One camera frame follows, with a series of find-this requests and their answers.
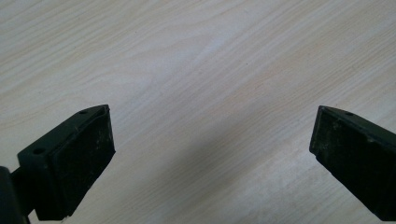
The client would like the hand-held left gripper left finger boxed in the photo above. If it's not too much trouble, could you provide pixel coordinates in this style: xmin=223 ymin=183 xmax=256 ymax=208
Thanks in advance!
xmin=10 ymin=104 xmax=117 ymax=221

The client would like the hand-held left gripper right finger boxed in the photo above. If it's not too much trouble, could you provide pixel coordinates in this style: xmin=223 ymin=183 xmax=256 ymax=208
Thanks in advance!
xmin=308 ymin=105 xmax=396 ymax=222

